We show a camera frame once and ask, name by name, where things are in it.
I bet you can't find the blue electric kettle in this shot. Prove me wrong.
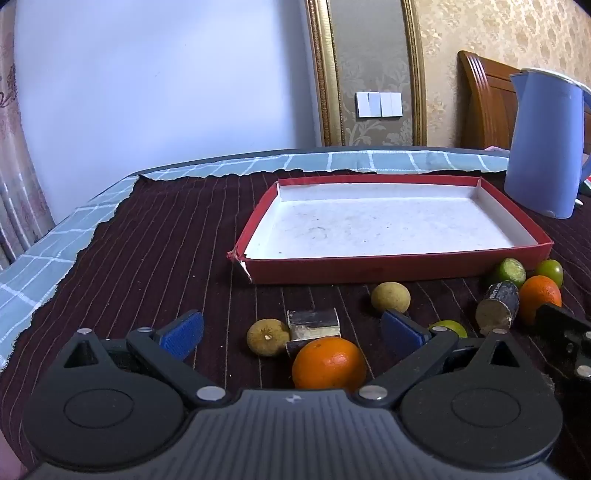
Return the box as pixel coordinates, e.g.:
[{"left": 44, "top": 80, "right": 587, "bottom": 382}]
[{"left": 503, "top": 68, "right": 591, "bottom": 219}]

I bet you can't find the maroon striped cloth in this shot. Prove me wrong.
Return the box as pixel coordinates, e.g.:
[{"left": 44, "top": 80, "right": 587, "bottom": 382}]
[{"left": 0, "top": 168, "right": 591, "bottom": 480}]

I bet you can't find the white light switch panel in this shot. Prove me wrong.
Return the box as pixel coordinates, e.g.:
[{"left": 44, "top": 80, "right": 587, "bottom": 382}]
[{"left": 355, "top": 91, "right": 402, "bottom": 118}]

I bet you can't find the green round fruit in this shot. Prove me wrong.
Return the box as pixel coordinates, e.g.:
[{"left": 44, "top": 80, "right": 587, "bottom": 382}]
[
  {"left": 489, "top": 258, "right": 527, "bottom": 289},
  {"left": 428, "top": 320, "right": 468, "bottom": 339},
  {"left": 534, "top": 259, "right": 564, "bottom": 289}
]

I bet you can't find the orange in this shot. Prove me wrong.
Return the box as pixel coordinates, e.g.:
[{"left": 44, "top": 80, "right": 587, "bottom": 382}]
[
  {"left": 518, "top": 275, "right": 563, "bottom": 326},
  {"left": 292, "top": 337, "right": 368, "bottom": 391}
]

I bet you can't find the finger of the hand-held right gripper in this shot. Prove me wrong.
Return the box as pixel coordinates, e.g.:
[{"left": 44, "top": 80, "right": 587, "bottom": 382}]
[{"left": 534, "top": 302, "right": 591, "bottom": 380}]

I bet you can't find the wooden headboard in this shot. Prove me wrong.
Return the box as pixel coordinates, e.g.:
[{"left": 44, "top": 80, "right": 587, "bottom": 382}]
[{"left": 457, "top": 51, "right": 520, "bottom": 151}]

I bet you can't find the pink patterned curtain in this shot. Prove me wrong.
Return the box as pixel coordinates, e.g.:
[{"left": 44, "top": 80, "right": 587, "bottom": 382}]
[{"left": 0, "top": 0, "right": 56, "bottom": 271}]

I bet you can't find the red cardboard box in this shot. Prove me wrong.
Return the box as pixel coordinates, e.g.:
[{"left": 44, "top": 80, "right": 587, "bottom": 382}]
[{"left": 228, "top": 174, "right": 554, "bottom": 285}]

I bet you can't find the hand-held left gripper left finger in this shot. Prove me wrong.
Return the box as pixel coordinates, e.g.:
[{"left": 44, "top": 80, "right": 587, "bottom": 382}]
[{"left": 60, "top": 309, "right": 232, "bottom": 409}]

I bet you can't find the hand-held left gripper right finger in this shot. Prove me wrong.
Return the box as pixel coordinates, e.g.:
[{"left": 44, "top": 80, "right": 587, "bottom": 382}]
[{"left": 353, "top": 309, "right": 522, "bottom": 409}]

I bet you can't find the teal checked cloth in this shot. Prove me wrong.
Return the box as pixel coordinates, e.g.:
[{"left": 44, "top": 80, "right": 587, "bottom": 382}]
[{"left": 0, "top": 147, "right": 511, "bottom": 370}]

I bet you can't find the yellow-brown round fruit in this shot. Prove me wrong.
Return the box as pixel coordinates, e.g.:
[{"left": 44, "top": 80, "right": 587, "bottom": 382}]
[
  {"left": 246, "top": 318, "right": 293, "bottom": 357},
  {"left": 370, "top": 282, "right": 411, "bottom": 313}
]

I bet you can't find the gold wall frame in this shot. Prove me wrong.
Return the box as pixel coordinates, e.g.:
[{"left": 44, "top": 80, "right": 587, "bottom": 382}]
[{"left": 305, "top": 0, "right": 428, "bottom": 147}]

